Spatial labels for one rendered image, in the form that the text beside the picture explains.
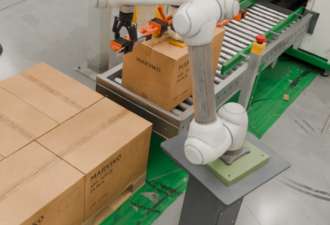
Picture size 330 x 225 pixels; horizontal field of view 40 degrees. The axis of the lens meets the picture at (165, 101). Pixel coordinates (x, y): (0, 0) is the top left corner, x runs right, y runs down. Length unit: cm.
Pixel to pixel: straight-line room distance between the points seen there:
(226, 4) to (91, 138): 119
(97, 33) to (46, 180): 187
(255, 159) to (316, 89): 240
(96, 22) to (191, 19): 224
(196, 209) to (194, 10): 122
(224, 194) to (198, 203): 39
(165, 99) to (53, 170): 85
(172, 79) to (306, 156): 147
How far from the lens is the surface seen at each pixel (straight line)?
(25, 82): 312
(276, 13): 467
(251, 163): 231
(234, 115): 215
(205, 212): 253
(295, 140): 388
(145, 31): 266
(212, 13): 185
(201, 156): 203
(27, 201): 235
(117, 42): 247
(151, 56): 279
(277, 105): 423
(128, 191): 308
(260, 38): 293
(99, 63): 412
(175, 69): 272
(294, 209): 332
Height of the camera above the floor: 230
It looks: 36 degrees down
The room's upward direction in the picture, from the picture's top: 9 degrees clockwise
